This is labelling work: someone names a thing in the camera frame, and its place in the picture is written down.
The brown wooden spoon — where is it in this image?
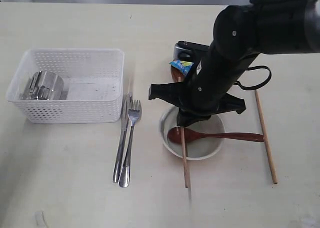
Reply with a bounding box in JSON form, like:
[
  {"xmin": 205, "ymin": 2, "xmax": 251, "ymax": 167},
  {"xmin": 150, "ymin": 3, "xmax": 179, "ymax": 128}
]
[{"xmin": 167, "ymin": 127, "xmax": 265, "ymax": 144}]

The silver metal spoon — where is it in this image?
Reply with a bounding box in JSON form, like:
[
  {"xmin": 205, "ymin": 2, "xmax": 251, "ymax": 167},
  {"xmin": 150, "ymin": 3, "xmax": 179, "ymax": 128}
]
[{"xmin": 20, "ymin": 71, "xmax": 64, "ymax": 100}]

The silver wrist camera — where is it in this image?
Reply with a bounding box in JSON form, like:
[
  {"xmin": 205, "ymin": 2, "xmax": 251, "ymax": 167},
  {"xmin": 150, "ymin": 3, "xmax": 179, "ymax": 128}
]
[{"xmin": 173, "ymin": 41, "xmax": 209, "ymax": 63}]

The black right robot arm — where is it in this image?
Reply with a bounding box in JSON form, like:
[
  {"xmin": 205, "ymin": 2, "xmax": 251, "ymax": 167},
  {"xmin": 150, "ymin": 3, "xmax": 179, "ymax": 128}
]
[{"xmin": 148, "ymin": 0, "xmax": 320, "ymax": 127}]

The silver fork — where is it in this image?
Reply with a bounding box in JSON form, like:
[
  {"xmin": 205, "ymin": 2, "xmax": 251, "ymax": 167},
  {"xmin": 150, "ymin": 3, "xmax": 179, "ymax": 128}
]
[{"xmin": 118, "ymin": 100, "xmax": 142, "ymax": 188}]

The blue chips bag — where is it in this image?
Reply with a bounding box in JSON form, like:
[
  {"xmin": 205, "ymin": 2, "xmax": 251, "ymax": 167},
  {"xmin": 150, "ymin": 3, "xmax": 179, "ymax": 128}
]
[{"xmin": 169, "ymin": 59, "xmax": 194, "ymax": 76}]

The wooden chopstick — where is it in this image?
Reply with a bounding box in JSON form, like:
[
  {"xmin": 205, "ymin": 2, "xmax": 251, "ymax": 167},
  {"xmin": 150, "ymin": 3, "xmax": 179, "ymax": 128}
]
[
  {"xmin": 180, "ymin": 126, "xmax": 191, "ymax": 188},
  {"xmin": 254, "ymin": 90, "xmax": 278, "ymax": 184}
]

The grey-green ceramic bowl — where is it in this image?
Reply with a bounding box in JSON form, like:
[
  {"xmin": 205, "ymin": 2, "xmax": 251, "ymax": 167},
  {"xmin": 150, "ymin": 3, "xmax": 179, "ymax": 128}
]
[{"xmin": 159, "ymin": 106, "xmax": 225, "ymax": 160}]

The brown round wooden plate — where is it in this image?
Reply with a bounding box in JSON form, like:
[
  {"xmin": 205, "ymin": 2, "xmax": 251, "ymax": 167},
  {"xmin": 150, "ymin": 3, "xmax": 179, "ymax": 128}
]
[{"xmin": 170, "ymin": 66, "xmax": 185, "ymax": 82}]

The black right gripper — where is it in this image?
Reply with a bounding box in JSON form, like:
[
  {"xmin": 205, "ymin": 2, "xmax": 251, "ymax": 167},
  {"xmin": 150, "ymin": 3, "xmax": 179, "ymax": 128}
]
[{"xmin": 148, "ymin": 48, "xmax": 246, "ymax": 127}]

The white perforated plastic basket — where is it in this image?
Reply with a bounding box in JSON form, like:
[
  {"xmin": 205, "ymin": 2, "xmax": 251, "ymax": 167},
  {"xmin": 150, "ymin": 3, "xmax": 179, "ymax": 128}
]
[{"xmin": 6, "ymin": 48, "xmax": 125, "ymax": 123}]

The silver table knife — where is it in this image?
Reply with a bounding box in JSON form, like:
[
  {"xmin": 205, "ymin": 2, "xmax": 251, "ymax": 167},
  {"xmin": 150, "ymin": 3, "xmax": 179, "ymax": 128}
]
[{"xmin": 112, "ymin": 92, "xmax": 132, "ymax": 183}]

